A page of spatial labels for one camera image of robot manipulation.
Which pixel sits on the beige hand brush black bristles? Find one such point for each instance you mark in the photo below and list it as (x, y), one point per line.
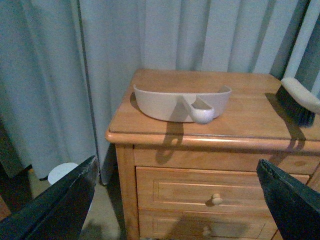
(298, 102)

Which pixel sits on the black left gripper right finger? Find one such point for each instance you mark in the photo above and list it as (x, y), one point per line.
(294, 206)

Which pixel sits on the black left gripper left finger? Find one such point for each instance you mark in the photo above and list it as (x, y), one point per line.
(59, 212)

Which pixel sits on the upper round wooden drawer knob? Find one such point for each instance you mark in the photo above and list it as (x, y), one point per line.
(216, 199)

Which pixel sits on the white round bin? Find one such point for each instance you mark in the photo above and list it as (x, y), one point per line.
(60, 171)

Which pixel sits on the beige plastic dustpan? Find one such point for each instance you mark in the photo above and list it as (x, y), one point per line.
(200, 108)

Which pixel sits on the wooden nightstand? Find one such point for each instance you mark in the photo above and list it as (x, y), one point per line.
(169, 171)

